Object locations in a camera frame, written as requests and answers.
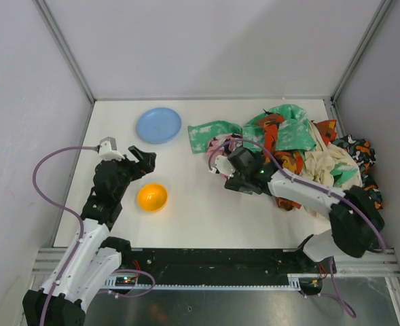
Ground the pink navy patterned cloth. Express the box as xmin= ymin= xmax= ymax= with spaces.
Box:
xmin=205 ymin=132 xmax=265 ymax=181

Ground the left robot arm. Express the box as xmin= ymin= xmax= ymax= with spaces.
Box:
xmin=22 ymin=141 xmax=156 ymax=325

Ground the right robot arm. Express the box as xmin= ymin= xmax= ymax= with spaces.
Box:
xmin=214 ymin=147 xmax=384 ymax=262

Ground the orange red patterned cloth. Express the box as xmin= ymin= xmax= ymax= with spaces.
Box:
xmin=256 ymin=113 xmax=337 ymax=175

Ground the green white cloth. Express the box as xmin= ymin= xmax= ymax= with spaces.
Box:
xmin=187 ymin=104 xmax=362 ymax=187

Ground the dark orange patterned cloth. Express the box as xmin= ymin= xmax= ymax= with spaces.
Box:
xmin=332 ymin=134 xmax=384 ymax=210

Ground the orange bowl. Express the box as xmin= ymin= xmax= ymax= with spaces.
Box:
xmin=137 ymin=183 xmax=168 ymax=213

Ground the blue plate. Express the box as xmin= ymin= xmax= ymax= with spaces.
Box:
xmin=136 ymin=107 xmax=182 ymax=144

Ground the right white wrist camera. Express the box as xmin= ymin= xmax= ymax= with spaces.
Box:
xmin=209 ymin=154 xmax=236 ymax=179

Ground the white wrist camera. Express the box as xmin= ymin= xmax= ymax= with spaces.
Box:
xmin=209 ymin=154 xmax=236 ymax=179
xmin=98 ymin=137 xmax=125 ymax=161

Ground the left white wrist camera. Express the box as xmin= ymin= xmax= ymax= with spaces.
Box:
xmin=98 ymin=137 xmax=125 ymax=161

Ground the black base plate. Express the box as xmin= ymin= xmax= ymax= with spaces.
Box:
xmin=122 ymin=248 xmax=336 ymax=288

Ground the white cable duct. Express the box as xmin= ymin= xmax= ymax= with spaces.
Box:
xmin=101 ymin=275 xmax=321 ymax=293

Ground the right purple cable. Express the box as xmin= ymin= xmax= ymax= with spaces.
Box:
xmin=206 ymin=137 xmax=387 ymax=319

